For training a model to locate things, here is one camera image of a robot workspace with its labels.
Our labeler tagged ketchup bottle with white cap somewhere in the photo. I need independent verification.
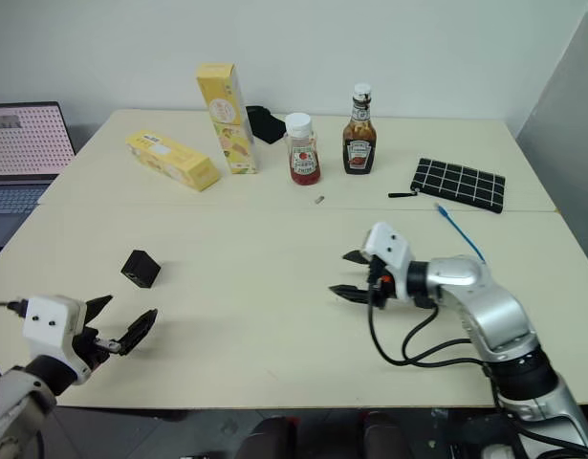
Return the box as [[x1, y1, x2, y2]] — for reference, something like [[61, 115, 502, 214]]
[[282, 112, 323, 186]]

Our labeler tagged black white-grid pencil case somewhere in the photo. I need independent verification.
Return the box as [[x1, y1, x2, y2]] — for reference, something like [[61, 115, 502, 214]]
[[387, 157, 507, 215]]

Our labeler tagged small black box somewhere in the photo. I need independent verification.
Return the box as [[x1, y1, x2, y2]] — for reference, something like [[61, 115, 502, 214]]
[[120, 249, 163, 290]]

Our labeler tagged tall yellow carton box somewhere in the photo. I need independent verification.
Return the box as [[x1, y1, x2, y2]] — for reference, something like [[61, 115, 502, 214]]
[[195, 62, 259, 176]]

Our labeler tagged dark rounded shape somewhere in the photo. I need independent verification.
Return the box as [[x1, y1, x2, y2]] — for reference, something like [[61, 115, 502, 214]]
[[234, 414, 300, 459], [361, 409, 411, 459]]

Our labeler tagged laptop with pink screen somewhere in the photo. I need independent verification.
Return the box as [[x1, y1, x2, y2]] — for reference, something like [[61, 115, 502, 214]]
[[0, 100, 78, 250]]

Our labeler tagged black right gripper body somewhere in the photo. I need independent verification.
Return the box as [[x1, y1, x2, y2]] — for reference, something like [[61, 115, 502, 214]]
[[366, 256, 410, 310]]

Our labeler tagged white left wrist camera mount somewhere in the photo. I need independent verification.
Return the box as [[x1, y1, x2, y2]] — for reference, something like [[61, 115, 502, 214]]
[[22, 295, 92, 386]]

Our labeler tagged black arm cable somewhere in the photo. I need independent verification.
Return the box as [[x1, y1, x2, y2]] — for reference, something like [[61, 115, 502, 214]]
[[0, 297, 30, 380], [366, 285, 588, 458]]

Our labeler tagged yellow carton with white label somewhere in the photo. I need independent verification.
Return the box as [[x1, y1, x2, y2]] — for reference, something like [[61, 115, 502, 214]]
[[125, 130, 222, 193]]

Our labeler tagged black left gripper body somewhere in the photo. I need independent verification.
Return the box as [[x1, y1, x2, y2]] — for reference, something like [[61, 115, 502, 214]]
[[71, 313, 123, 372]]

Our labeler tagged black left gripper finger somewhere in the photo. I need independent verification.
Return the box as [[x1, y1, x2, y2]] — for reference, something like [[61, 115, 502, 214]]
[[84, 294, 115, 332], [116, 308, 159, 357]]

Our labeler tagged plain black pouch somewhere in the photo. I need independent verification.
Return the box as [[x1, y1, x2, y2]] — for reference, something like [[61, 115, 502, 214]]
[[245, 104, 288, 146]]

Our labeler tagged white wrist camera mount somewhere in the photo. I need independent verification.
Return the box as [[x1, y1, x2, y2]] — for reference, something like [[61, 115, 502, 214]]
[[22, 295, 92, 386], [361, 221, 414, 279]]

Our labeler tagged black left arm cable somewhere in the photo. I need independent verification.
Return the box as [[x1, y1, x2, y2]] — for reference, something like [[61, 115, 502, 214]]
[[0, 297, 30, 380]]

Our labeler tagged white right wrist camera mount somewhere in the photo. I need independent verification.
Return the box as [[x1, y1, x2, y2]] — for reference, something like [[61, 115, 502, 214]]
[[361, 221, 414, 279]]

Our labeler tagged blue Ethernet cable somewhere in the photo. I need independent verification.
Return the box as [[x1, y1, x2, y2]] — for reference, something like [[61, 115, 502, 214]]
[[433, 202, 488, 265]]

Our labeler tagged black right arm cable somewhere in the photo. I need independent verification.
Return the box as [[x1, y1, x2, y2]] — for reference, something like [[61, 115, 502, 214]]
[[366, 285, 588, 458]]

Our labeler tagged brown sauce glass bottle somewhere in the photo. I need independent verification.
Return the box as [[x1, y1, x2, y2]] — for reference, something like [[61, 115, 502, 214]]
[[341, 82, 378, 176]]

